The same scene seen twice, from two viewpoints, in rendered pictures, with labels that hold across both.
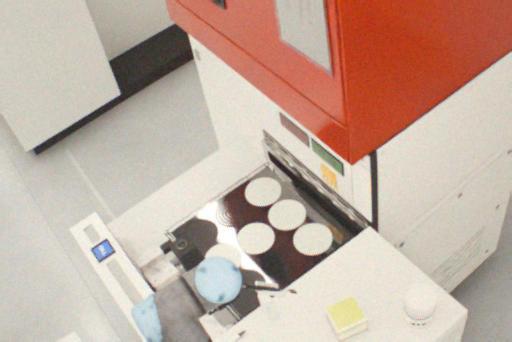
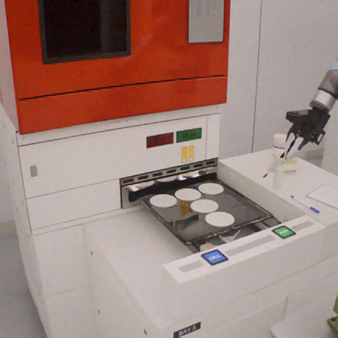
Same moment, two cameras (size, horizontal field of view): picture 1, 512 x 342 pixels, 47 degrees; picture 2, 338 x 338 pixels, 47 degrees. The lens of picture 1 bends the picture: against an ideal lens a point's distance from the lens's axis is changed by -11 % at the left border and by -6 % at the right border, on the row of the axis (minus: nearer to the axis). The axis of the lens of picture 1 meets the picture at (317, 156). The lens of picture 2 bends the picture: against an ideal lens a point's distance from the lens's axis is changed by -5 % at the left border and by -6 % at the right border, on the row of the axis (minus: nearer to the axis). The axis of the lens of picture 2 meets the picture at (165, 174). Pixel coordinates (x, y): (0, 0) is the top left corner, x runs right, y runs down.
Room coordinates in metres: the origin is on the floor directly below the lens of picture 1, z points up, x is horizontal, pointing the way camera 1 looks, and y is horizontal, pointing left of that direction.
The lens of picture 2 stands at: (0.96, 1.54, 1.63)
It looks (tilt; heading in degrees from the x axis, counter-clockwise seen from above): 24 degrees down; 276
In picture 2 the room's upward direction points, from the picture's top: straight up
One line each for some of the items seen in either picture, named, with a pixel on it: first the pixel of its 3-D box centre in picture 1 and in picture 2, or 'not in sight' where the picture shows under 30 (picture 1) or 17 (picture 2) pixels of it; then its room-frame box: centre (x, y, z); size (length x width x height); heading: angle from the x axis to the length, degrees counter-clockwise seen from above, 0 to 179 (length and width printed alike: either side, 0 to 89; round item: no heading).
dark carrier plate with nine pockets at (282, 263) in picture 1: (255, 237); (203, 206); (0.96, 0.19, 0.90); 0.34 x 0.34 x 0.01; 34
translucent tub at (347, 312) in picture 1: (346, 319); (285, 163); (0.63, -0.02, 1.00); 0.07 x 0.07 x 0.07; 19
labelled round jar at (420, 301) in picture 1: (419, 306); (280, 146); (0.63, -0.18, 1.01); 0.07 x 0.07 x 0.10
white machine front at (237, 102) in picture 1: (271, 123); (129, 164); (1.25, 0.11, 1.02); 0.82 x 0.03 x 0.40; 34
